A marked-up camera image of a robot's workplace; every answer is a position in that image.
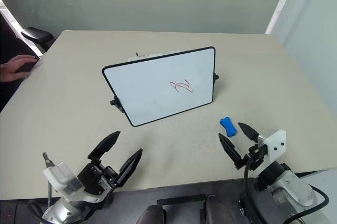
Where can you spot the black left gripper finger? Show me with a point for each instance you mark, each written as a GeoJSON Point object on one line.
{"type": "Point", "coordinates": [104, 146]}
{"type": "Point", "coordinates": [129, 166]}

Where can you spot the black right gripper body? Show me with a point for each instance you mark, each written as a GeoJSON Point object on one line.
{"type": "Point", "coordinates": [256, 155]}

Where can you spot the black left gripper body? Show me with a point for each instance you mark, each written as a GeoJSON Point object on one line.
{"type": "Point", "coordinates": [96, 176]}

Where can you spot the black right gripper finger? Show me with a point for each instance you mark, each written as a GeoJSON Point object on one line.
{"type": "Point", "coordinates": [231, 150]}
{"type": "Point", "coordinates": [248, 131]}

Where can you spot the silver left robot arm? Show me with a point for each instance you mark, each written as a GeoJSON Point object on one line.
{"type": "Point", "coordinates": [63, 210]}

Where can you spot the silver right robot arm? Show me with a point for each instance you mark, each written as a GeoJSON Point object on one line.
{"type": "Point", "coordinates": [292, 189]}

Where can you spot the blue bone-shaped eraser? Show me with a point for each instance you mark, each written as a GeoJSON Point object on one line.
{"type": "Point", "coordinates": [228, 127]}

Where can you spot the person's bare hand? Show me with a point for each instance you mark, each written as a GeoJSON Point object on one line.
{"type": "Point", "coordinates": [13, 69]}

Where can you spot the dark rounded shape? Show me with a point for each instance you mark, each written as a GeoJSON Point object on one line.
{"type": "Point", "coordinates": [217, 209]}
{"type": "Point", "coordinates": [151, 214]}

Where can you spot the black-framed whiteboard with stand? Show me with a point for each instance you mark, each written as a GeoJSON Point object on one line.
{"type": "Point", "coordinates": [158, 84]}

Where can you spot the person's dark clothed body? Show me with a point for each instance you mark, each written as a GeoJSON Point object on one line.
{"type": "Point", "coordinates": [8, 95]}

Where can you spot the black chair armrest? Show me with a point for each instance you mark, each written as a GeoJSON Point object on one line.
{"type": "Point", "coordinates": [37, 35]}

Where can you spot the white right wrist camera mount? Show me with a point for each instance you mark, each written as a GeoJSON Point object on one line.
{"type": "Point", "coordinates": [275, 142]}

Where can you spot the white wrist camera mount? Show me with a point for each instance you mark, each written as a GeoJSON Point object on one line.
{"type": "Point", "coordinates": [275, 142]}
{"type": "Point", "coordinates": [63, 177]}

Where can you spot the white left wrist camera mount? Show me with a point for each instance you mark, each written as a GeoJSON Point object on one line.
{"type": "Point", "coordinates": [63, 177]}

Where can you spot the black flat frame strip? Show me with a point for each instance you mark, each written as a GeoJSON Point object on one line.
{"type": "Point", "coordinates": [181, 199]}

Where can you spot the white door frame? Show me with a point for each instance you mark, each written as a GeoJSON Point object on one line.
{"type": "Point", "coordinates": [279, 5]}

